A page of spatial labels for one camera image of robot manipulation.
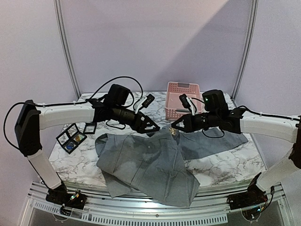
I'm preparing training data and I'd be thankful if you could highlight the round blue badge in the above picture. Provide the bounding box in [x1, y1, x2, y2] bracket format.
[66, 144, 74, 150]

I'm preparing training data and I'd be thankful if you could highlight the pink perforated plastic basket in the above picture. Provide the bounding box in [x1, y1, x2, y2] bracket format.
[165, 81, 202, 121]

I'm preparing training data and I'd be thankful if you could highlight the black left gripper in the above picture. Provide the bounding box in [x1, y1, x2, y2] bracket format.
[112, 105, 160, 134]

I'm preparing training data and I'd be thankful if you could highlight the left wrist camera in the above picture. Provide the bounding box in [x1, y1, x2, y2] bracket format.
[133, 94, 155, 114]

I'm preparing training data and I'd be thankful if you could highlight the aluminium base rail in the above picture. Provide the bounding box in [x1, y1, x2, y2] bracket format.
[20, 182, 293, 226]

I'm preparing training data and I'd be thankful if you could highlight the grey button-up shirt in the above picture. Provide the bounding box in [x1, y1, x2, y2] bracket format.
[95, 126, 247, 207]

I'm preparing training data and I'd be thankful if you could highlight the aluminium corner post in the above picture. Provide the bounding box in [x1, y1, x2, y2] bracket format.
[230, 0, 259, 101]
[54, 0, 81, 98]

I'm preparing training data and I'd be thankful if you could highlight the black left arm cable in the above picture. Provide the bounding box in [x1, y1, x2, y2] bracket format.
[3, 75, 144, 151]

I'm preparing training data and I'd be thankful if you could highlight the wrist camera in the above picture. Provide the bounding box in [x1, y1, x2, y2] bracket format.
[179, 94, 198, 116]
[133, 94, 155, 114]

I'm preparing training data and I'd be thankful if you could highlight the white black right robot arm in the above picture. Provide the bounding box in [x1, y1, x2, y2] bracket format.
[172, 89, 301, 213]

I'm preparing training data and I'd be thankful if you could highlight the round green orange badge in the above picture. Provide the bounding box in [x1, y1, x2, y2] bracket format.
[75, 135, 85, 143]

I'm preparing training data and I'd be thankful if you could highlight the black frame display box pair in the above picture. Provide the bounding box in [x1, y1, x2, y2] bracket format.
[56, 123, 87, 154]

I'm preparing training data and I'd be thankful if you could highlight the right aluminium corner post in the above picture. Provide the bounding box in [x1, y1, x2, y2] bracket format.
[230, 0, 259, 101]

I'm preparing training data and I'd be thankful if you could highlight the left aluminium corner post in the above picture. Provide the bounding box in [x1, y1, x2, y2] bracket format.
[54, 0, 81, 98]

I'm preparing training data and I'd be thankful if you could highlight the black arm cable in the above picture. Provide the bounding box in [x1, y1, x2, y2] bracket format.
[202, 105, 301, 138]
[3, 75, 144, 151]

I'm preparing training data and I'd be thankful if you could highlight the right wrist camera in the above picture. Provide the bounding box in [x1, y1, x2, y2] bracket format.
[179, 94, 198, 116]

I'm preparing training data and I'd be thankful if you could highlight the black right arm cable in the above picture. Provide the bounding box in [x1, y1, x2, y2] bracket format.
[202, 105, 301, 138]

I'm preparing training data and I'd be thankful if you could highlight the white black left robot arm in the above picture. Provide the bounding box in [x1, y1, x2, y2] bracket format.
[14, 84, 160, 214]

